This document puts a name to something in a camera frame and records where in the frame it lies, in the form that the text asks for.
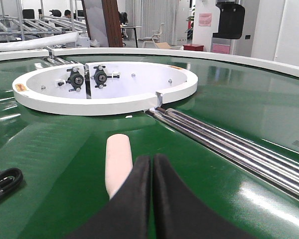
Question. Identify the red bin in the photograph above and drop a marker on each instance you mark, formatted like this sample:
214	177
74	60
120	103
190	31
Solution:
193	47

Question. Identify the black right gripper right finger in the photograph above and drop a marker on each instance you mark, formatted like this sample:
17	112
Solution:
179	214

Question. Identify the white foam roll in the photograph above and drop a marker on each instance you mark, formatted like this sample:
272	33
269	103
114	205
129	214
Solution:
39	43

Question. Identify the black bearing block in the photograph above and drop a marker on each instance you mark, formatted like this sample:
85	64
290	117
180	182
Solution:
100	77
75	79

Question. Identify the grey roller conveyor rack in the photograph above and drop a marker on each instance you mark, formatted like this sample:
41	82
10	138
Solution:
16	29

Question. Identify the left black bearing block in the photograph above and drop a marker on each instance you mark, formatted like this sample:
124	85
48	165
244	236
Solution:
75	79

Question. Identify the white rim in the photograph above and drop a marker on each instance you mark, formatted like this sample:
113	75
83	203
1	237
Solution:
23	54
242	60

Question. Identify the steel conveyor rollers left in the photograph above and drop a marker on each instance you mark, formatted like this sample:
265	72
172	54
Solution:
56	61

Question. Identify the white chair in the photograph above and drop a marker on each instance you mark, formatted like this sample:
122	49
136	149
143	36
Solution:
155	37

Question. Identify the pink wall notice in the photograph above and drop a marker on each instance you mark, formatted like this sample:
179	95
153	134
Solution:
205	19

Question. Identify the steel conveyor rollers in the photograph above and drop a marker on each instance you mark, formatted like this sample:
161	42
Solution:
56	61
276	169

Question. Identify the pink hand brush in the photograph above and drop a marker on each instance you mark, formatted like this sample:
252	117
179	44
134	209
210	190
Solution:
118	162

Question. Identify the white outer rim left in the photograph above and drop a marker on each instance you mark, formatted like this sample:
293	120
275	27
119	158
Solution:
23	54

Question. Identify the white outer rim right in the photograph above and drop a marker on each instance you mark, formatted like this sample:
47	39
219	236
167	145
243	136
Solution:
242	60

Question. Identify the steel conveyor rollers right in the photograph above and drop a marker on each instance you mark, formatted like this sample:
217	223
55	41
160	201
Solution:
276	169

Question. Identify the brown wooden pillar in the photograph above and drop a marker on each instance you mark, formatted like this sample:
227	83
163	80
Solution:
112	22

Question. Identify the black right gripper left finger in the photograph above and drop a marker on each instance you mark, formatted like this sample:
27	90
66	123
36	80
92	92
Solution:
126	215

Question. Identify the right black bearing block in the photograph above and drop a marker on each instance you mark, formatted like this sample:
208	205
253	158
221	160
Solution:
100	77

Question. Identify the green conveyor belt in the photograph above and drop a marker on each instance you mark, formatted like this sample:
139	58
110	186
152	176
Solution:
63	157

